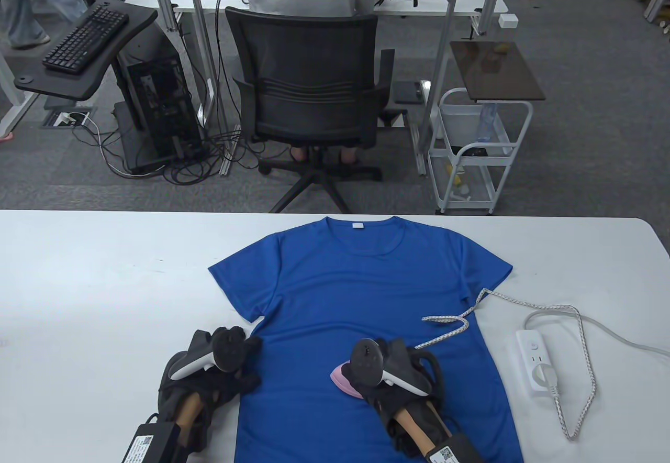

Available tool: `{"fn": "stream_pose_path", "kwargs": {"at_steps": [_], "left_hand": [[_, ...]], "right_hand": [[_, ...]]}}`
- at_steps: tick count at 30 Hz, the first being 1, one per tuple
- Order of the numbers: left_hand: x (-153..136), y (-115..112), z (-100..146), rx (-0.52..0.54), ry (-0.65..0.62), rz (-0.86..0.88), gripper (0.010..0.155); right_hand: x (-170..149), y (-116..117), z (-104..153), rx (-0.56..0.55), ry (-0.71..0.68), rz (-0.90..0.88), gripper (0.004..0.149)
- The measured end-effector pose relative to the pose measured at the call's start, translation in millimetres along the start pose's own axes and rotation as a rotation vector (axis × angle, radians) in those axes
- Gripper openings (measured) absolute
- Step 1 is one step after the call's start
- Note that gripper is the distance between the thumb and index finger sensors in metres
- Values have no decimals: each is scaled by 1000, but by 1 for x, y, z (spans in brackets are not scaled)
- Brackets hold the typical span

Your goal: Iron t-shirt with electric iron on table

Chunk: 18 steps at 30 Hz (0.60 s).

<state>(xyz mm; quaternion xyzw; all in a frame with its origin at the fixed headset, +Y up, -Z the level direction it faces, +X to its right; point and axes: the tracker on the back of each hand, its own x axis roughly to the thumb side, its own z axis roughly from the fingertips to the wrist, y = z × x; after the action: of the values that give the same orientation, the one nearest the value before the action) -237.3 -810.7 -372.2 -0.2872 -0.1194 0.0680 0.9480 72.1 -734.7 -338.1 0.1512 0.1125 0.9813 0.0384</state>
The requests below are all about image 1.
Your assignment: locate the person's right hand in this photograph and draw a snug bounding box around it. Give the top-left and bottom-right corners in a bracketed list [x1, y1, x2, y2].
[340, 337, 445, 429]

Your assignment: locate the person's left hand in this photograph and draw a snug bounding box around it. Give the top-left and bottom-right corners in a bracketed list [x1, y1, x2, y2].
[159, 325, 263, 412]

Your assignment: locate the pink electric iron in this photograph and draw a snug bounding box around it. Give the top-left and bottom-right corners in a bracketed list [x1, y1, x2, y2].
[330, 362, 368, 400]

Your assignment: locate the blue t-shirt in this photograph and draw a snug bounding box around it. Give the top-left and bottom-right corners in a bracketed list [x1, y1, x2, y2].
[208, 216, 524, 463]

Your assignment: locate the white braided iron cord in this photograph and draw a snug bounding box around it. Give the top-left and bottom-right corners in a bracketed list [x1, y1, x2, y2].
[414, 288, 597, 442]

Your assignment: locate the person's left forearm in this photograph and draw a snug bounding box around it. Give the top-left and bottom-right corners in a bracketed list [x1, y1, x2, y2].
[170, 392, 213, 450]

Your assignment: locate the black white controller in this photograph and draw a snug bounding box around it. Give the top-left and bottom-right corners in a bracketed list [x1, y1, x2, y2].
[159, 329, 248, 416]
[350, 338, 445, 411]

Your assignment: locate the black wrist sensor box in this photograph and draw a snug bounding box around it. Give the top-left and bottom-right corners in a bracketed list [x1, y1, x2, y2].
[120, 420, 188, 463]
[427, 434, 485, 463]

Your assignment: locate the white power strip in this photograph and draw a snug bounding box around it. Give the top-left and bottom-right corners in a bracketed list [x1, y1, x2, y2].
[516, 329, 558, 395]

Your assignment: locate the white table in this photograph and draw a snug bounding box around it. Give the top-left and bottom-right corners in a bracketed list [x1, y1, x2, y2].
[0, 210, 670, 463]

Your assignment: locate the small yellow item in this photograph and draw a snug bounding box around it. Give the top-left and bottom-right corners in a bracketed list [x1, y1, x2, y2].
[445, 163, 470, 195]

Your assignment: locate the black computer tower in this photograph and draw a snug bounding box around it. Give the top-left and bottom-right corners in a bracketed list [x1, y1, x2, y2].
[113, 39, 209, 174]

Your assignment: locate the clear plastic water bottle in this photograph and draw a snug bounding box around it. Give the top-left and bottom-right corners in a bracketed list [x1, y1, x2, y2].
[475, 103, 499, 143]

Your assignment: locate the white rolling cart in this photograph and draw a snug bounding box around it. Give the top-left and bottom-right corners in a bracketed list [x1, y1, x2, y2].
[428, 87, 533, 215]

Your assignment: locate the floor socket box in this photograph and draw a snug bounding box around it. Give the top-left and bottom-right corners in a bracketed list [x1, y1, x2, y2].
[41, 108, 97, 128]

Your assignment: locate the black mesh office chair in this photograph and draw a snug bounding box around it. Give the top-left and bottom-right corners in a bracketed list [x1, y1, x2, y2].
[225, 6, 409, 214]

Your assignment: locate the brown cart top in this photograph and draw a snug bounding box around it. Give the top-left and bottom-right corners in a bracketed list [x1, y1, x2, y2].
[450, 40, 546, 102]

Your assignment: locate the black keyboard tray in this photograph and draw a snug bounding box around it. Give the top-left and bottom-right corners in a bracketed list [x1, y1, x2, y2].
[14, 1, 159, 101]

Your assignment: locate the black keyboard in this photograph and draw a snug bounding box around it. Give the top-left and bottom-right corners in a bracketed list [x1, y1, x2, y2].
[42, 5, 129, 74]

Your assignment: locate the black cable bundle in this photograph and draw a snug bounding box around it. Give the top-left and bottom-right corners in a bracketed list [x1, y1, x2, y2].
[73, 112, 262, 186]

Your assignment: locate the white power strip cable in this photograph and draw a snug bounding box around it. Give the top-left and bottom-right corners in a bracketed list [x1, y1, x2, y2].
[523, 310, 670, 355]

